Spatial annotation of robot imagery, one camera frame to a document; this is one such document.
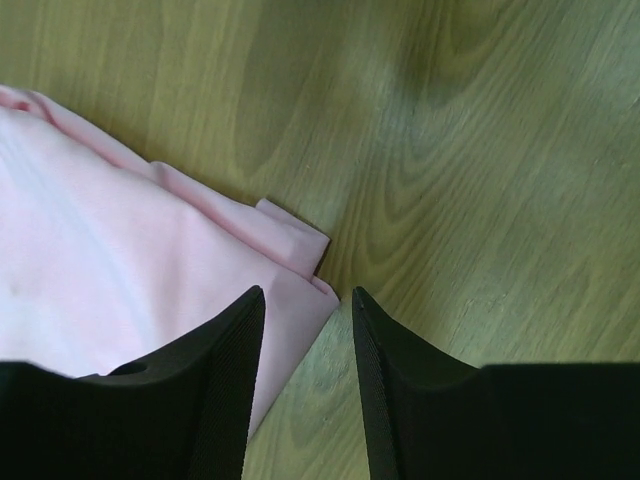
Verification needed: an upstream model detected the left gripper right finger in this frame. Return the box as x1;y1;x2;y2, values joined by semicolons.
352;287;639;479

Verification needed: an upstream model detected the pink t shirt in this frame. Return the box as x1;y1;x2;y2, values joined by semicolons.
1;86;339;428

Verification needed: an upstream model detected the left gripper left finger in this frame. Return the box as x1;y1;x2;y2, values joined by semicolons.
1;286;264;479

